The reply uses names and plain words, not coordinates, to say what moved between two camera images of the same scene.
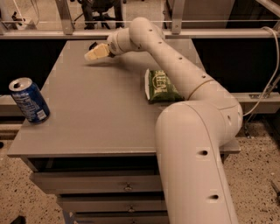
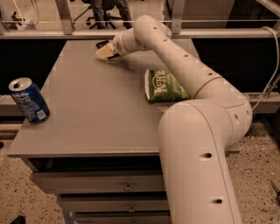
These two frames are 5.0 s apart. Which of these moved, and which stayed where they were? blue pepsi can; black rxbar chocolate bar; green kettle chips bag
Moved: black rxbar chocolate bar
Stayed: green kettle chips bag; blue pepsi can
